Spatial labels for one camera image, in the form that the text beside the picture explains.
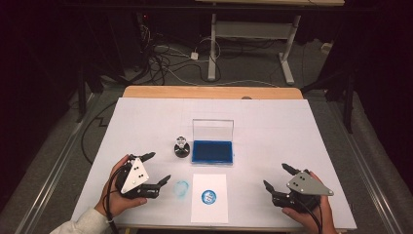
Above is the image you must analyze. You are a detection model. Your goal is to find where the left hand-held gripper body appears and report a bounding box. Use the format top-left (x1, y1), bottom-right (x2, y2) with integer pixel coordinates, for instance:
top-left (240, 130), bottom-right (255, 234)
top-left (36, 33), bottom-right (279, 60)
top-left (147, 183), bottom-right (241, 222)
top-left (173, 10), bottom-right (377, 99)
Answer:
top-left (114, 155), bottom-right (162, 200)

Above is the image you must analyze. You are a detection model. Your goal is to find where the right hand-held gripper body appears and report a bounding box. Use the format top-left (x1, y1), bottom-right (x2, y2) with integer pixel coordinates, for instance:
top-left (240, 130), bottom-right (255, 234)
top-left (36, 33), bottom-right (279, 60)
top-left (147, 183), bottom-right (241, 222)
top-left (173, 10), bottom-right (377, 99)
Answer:
top-left (271, 170), bottom-right (335, 215)

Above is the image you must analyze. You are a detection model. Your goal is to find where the black stamp with clear handle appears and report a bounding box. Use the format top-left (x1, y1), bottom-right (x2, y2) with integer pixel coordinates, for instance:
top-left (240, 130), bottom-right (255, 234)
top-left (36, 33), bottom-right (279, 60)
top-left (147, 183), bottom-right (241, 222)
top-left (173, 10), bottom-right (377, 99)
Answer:
top-left (173, 136), bottom-right (191, 159)

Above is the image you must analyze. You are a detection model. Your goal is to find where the blue ink pad clear case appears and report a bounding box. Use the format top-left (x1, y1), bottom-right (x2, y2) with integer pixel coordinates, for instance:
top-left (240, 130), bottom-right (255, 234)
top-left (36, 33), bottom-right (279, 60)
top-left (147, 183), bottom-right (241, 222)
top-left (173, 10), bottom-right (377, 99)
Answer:
top-left (191, 118), bottom-right (235, 168)

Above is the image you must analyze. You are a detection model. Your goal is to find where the person's left hand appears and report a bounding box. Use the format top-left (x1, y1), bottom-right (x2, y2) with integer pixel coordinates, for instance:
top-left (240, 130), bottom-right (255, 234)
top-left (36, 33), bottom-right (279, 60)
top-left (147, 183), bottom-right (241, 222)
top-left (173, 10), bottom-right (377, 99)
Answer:
top-left (94, 154), bottom-right (149, 218)

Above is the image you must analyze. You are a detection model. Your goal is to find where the person's right hand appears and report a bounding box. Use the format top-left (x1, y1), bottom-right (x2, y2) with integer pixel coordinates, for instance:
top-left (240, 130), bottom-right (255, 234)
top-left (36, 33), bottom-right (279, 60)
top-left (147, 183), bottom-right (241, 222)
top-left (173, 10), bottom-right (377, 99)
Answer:
top-left (282, 171), bottom-right (339, 234)

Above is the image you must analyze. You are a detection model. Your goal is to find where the white paper sheet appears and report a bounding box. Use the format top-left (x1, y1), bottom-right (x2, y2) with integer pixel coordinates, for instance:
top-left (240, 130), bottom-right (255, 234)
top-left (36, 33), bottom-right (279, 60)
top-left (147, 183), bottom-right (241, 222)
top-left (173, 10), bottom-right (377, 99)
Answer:
top-left (190, 173), bottom-right (230, 224)

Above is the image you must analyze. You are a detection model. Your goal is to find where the black stand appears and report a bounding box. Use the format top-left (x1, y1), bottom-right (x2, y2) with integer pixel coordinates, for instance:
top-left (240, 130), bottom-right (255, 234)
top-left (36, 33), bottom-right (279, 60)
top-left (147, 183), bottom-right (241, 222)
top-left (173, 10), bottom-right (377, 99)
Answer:
top-left (76, 62), bottom-right (98, 124)
top-left (301, 64), bottom-right (357, 135)

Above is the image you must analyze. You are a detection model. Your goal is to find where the right hand-held gripper black cable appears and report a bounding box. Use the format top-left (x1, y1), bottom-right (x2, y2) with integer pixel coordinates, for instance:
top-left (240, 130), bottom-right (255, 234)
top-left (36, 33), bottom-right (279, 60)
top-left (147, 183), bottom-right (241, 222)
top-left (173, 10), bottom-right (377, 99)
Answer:
top-left (296, 194), bottom-right (326, 234)

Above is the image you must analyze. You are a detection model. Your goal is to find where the hand-held gripper black cable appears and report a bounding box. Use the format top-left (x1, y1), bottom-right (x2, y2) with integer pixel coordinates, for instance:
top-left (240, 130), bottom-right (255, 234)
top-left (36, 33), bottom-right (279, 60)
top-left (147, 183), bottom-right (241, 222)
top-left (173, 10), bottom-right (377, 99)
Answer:
top-left (102, 165), bottom-right (122, 234)
top-left (296, 194), bottom-right (326, 234)

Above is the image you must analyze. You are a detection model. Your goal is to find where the left hand-held gripper black cable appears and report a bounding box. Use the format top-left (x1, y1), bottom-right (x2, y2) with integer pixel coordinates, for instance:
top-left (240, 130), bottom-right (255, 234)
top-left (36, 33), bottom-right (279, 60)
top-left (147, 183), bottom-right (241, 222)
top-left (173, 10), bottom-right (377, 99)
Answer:
top-left (102, 165), bottom-right (122, 234)

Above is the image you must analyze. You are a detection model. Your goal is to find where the black floor cable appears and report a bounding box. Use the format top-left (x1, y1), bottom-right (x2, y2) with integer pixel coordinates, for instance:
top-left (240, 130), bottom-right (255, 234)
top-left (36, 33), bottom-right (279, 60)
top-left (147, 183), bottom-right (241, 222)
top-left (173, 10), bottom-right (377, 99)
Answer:
top-left (80, 100), bottom-right (119, 165)

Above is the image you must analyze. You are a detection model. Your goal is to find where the metal floor rail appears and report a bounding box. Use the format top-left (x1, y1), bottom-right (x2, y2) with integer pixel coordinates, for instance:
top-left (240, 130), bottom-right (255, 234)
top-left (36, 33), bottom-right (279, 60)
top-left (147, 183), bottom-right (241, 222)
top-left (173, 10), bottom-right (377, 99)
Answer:
top-left (14, 94), bottom-right (98, 234)
top-left (327, 100), bottom-right (405, 234)

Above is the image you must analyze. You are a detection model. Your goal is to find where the tangle of black cables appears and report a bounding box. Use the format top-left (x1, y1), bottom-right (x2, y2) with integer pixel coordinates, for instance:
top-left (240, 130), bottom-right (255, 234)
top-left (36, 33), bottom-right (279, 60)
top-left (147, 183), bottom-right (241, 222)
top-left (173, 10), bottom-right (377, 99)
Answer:
top-left (135, 23), bottom-right (222, 86)

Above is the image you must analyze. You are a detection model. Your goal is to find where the long white floor cable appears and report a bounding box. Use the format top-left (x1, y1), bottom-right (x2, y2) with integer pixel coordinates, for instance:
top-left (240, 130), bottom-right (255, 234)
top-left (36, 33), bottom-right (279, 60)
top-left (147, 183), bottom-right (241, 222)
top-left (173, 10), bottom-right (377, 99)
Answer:
top-left (162, 64), bottom-right (281, 89)

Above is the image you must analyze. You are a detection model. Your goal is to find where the white desk frame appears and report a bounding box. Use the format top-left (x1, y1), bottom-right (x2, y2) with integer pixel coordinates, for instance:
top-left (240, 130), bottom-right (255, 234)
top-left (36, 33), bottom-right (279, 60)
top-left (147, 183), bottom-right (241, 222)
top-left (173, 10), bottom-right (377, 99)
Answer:
top-left (207, 13), bottom-right (301, 86)

